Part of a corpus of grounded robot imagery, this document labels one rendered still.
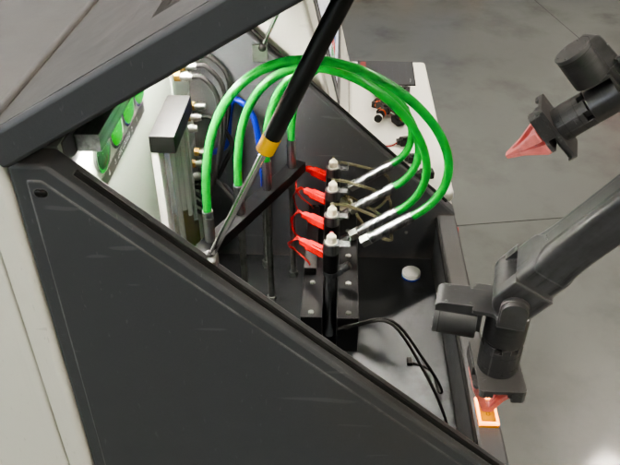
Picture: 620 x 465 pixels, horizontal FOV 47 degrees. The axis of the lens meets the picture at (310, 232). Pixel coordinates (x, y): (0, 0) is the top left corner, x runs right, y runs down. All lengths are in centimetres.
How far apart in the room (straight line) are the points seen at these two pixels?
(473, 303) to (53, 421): 57
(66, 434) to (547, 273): 65
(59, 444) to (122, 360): 20
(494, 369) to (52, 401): 59
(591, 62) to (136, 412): 81
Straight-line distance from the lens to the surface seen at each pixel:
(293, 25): 137
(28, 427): 104
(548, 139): 119
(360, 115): 183
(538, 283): 90
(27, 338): 91
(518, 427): 240
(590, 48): 115
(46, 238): 79
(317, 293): 126
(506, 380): 104
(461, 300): 96
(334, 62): 101
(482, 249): 305
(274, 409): 92
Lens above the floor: 181
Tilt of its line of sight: 36 degrees down
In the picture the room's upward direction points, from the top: straight up
